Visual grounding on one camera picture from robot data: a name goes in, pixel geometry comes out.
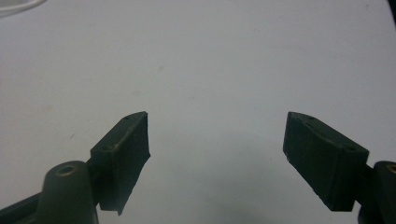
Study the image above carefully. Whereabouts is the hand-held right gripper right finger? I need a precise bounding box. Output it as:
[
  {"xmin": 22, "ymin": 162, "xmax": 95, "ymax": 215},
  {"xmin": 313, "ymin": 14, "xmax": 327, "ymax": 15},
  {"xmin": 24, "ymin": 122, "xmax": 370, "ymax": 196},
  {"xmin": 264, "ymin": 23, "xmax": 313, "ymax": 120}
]
[{"xmin": 282, "ymin": 111, "xmax": 370, "ymax": 213}]

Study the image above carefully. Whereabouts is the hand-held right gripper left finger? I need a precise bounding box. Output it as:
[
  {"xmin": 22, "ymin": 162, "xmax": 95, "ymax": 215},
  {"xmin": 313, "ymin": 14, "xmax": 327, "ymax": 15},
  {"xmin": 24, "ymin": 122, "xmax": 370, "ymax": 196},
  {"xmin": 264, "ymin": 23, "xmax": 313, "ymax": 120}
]
[{"xmin": 90, "ymin": 111, "xmax": 151, "ymax": 217}]

